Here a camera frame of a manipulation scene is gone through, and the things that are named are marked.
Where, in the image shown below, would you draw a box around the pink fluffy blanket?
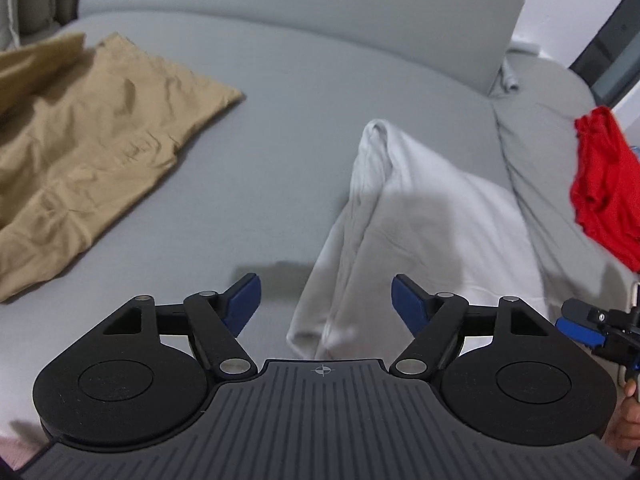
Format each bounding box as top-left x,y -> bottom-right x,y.
0,435 -> 36,471

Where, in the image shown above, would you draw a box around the tan pants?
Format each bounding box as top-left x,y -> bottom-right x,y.
0,31 -> 246,305

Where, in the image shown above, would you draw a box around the large grey pillow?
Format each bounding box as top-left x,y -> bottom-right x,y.
0,0 -> 23,51

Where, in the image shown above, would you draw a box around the grey sofa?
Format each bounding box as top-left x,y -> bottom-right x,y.
0,0 -> 640,480

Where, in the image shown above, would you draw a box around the red garment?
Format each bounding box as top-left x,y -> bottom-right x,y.
570,106 -> 640,275

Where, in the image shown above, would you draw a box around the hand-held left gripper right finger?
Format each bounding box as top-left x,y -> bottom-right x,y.
389,274 -> 558,377

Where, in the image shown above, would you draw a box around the white sweatshirt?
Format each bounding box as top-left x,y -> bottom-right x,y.
286,119 -> 551,361

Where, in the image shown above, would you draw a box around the white gooseneck hose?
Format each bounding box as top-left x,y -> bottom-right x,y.
495,42 -> 541,93

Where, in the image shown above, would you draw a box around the person's right hand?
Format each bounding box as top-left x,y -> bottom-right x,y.
605,377 -> 640,453

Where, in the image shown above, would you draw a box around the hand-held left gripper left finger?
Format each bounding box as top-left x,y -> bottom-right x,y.
100,273 -> 262,377

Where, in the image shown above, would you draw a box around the dark window frame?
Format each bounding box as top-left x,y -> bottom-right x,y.
567,0 -> 640,108

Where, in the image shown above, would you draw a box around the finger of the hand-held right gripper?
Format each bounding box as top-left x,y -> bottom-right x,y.
555,317 -> 606,350
560,297 -> 611,331

